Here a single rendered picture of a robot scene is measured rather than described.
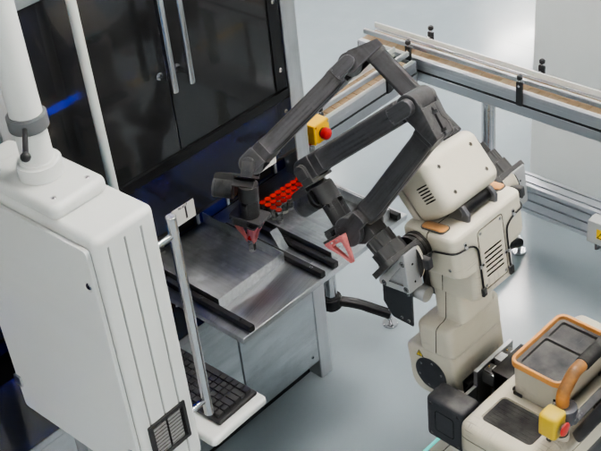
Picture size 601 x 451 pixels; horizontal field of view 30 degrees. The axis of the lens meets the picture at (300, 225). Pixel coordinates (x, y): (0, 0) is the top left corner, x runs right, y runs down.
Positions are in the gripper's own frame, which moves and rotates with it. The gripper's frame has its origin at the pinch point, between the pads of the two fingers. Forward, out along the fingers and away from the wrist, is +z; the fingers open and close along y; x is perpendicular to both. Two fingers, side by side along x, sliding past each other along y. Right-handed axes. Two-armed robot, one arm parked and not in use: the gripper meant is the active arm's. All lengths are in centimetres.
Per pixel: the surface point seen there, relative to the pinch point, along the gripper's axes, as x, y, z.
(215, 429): 55, -21, 14
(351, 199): -37.2, -13.1, 6.4
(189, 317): 57, -19, -26
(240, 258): 0.0, 4.3, 8.7
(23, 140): 71, 7, -75
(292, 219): -22.3, -0.6, 8.5
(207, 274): 10.1, 9.3, 9.1
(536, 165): -176, -32, 76
